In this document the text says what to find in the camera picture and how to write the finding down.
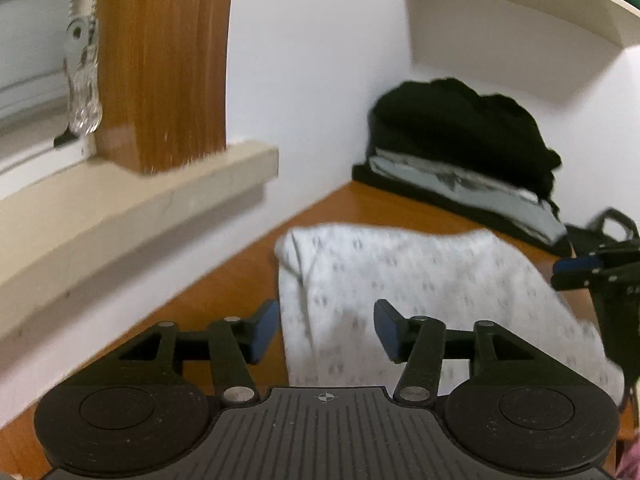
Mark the beige window sill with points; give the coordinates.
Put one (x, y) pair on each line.
(125, 220)

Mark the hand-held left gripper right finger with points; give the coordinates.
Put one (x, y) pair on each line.
(387, 330)

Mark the pink cloth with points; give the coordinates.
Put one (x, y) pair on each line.
(631, 462)

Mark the black laptop bag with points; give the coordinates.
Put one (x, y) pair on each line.
(617, 232)

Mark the grey window blind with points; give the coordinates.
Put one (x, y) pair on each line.
(35, 50)

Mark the black folded pants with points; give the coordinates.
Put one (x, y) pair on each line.
(450, 202)

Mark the wooden window frame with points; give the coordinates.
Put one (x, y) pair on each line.
(165, 60)

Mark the mottled light grey garment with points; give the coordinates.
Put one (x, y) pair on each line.
(480, 185)

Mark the white patterned pajama pants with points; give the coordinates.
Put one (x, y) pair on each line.
(425, 270)

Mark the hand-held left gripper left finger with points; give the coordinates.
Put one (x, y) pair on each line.
(265, 330)

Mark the white wall shelf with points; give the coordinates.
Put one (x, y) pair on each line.
(510, 20)

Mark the black folded garment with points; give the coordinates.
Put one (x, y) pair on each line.
(540, 177)

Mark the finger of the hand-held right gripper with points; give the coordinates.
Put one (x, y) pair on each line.
(575, 266)
(620, 250)

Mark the grey printed shirt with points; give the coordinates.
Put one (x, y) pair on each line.
(530, 217)

